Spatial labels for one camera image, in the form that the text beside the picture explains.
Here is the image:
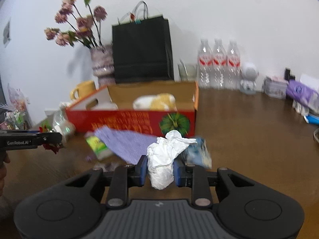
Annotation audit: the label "red artificial flower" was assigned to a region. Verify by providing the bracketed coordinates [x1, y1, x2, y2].
[39, 125, 63, 154]

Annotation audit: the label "blue patterned sock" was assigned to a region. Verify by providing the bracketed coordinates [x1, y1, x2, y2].
[181, 136, 212, 169]

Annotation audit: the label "clear plastic bottle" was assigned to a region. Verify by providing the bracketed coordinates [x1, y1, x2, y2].
[52, 110, 75, 144]

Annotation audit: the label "purple cloth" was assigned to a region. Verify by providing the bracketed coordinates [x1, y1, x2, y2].
[94, 126, 157, 165]

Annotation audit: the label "green tissue pack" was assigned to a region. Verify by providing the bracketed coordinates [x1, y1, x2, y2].
[84, 132, 113, 161]

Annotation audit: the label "white tissue paper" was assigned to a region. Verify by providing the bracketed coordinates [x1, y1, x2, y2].
[147, 130, 197, 190]

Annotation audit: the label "yellow mug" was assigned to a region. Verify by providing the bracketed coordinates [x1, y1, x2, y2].
[70, 80, 96, 100]

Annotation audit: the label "red cardboard box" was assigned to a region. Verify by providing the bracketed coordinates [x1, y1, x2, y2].
[66, 81, 199, 138]

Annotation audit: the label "white plush toy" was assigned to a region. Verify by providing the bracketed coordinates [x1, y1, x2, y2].
[132, 93, 177, 111]

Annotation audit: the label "purple ceramic vase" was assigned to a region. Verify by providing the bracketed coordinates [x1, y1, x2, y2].
[90, 44, 115, 87]

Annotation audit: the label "glass cup with spoon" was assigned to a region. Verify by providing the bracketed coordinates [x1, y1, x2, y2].
[178, 59, 197, 82]

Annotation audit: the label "water bottle left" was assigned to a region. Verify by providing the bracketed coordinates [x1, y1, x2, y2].
[197, 39, 213, 88]

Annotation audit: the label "water bottle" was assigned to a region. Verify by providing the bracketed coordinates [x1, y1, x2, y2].
[226, 40, 241, 90]
[197, 39, 213, 88]
[213, 39, 226, 89]

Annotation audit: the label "white astronaut figure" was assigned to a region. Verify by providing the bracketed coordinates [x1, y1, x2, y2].
[239, 62, 259, 95]

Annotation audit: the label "water bottle right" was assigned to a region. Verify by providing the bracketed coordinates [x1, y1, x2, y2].
[226, 40, 241, 90]

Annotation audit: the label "water bottle middle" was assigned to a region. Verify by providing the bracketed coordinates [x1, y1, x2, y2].
[213, 39, 226, 89]

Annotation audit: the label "black paper bag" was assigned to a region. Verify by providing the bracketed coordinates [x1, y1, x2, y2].
[112, 1, 174, 84]

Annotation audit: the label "dried pink roses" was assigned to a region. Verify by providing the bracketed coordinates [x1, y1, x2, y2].
[44, 0, 108, 49]

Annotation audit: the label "purple tissue pack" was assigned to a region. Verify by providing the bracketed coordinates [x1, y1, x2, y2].
[286, 80, 318, 113]

